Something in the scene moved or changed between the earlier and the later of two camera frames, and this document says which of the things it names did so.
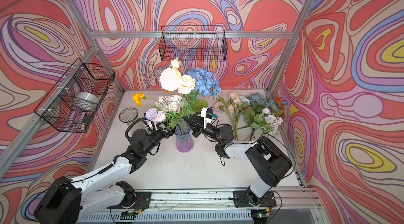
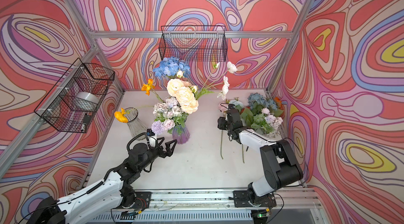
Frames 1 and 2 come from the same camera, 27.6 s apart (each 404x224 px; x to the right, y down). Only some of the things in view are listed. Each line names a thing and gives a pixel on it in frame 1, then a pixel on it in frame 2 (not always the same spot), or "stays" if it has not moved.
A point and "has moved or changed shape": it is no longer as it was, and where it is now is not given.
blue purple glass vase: x=184 y=141 has moved or changed shape
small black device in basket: x=87 y=119 stays
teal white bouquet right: x=262 y=114 stays
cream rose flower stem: x=171 y=79 has moved or changed shape
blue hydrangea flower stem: x=206 y=84 → x=170 y=65
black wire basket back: x=193 y=43 stays
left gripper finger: x=168 y=133 → x=168 y=149
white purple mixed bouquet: x=170 y=110 has moved or changed shape
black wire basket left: x=71 y=104 stays
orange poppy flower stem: x=137 y=98 has moved or changed shape
